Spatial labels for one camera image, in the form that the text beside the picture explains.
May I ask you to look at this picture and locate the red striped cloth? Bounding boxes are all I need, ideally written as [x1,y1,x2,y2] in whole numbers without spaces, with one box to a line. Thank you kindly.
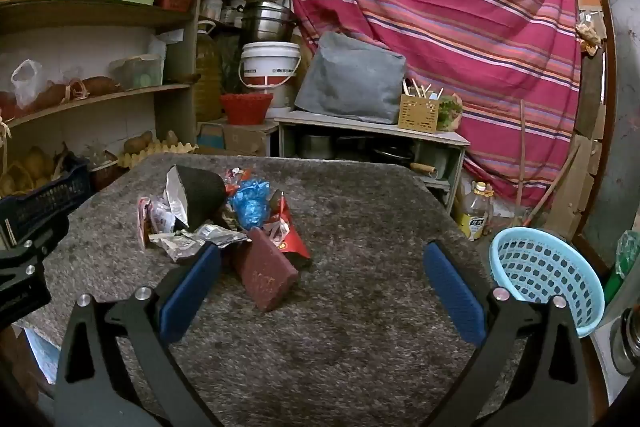
[285,0,583,208]

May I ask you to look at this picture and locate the wooden side table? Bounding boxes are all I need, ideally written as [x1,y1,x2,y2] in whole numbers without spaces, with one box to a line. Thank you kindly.
[274,109,471,212]

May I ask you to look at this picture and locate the large amber jug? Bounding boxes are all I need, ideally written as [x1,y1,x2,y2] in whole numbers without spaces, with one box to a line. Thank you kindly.
[192,21,223,122]

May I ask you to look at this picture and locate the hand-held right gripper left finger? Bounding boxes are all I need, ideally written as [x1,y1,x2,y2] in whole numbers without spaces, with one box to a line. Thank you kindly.
[54,243,223,427]

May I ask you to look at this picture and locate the steel pot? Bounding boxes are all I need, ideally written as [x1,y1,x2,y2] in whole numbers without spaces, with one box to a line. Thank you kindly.
[300,134,333,160]

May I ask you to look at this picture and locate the red snack wrapper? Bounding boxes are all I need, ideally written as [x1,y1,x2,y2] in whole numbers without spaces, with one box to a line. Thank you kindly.
[267,192,312,268]

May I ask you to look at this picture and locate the bamboo utensil holder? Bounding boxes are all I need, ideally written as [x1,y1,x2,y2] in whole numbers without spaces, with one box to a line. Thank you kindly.
[398,79,441,134]

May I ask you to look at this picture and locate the brown cardboard box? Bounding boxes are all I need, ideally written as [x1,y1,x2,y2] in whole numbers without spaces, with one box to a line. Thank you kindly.
[222,122,278,156]

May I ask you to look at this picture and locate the white plastic bag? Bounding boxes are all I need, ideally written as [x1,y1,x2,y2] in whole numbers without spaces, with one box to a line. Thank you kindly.
[11,59,43,108]

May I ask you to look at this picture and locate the stacked cardboard sheets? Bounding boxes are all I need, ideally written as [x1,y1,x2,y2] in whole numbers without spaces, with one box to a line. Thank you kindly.
[547,52,608,240]

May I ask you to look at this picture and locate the red plastic basket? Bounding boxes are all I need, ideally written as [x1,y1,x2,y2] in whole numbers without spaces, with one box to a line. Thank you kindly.
[220,93,275,126]

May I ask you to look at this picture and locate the green herb bundle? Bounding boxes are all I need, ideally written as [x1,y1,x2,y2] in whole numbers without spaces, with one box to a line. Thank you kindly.
[437,94,463,131]

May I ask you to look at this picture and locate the clear wrapper with orange print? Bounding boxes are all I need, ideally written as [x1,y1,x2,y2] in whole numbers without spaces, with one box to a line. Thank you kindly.
[222,167,248,198]

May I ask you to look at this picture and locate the wooden stick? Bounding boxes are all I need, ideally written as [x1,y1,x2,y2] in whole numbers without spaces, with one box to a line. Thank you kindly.
[515,99,528,212]

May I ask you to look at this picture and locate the white plastic bucket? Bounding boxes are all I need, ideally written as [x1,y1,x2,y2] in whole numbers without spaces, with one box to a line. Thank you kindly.
[238,41,302,110]

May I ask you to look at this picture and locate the blue plastic bag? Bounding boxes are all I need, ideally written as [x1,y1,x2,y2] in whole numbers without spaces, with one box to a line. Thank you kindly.
[231,178,273,232]

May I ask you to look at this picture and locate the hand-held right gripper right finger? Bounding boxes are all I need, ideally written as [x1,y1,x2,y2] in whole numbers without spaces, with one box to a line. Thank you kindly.
[422,241,593,427]

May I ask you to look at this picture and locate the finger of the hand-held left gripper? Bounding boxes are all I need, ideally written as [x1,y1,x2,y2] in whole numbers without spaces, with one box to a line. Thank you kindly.
[0,213,70,290]

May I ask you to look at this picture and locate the clear plastic container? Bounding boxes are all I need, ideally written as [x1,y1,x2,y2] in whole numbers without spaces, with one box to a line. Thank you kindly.
[111,54,165,90]

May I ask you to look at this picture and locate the cardboard egg tray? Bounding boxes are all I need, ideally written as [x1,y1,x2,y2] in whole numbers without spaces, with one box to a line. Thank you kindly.
[117,139,198,168]

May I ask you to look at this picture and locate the pile of potatoes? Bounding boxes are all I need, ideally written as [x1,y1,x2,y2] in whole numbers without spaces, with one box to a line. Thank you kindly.
[0,146,56,195]

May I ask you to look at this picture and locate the stacked steel pots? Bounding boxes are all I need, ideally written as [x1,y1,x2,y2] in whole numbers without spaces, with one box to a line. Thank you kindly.
[240,1,301,44]

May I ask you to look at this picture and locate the yellow oil bottle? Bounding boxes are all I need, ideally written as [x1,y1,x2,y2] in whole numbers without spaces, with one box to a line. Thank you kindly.
[459,182,493,242]

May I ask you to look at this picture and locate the wooden shelf unit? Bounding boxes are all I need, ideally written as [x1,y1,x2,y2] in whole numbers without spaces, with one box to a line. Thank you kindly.
[0,0,291,168]

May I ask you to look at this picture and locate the large potato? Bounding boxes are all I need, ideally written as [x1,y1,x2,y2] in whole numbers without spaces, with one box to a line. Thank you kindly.
[124,131,153,154]

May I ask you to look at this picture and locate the silver printed foil wrapper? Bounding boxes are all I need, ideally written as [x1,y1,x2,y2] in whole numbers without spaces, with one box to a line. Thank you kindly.
[148,224,253,264]

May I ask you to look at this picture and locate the grey cushion cover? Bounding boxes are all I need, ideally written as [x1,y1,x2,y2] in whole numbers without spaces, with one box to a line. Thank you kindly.
[295,31,408,125]

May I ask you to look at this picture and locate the dark bag with silver lining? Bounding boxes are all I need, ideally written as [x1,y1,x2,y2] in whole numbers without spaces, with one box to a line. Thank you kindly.
[165,164,228,230]

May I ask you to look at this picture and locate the pan with wooden handle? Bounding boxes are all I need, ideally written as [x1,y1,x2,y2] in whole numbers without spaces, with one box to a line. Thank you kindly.
[372,146,438,172]

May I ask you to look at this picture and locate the light blue plastic basket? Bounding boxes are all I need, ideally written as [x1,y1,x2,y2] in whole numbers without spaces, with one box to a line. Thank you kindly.
[489,227,605,339]

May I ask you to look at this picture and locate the dark blue plastic crate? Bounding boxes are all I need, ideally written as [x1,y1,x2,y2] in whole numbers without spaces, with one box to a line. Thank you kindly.
[0,157,93,233]

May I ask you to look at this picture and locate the red and white wrapper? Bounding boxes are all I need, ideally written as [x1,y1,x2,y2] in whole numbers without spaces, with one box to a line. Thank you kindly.
[136,197,176,250]

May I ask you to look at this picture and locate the blue cardboard box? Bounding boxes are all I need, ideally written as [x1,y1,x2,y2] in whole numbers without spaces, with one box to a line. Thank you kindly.
[197,122,223,150]

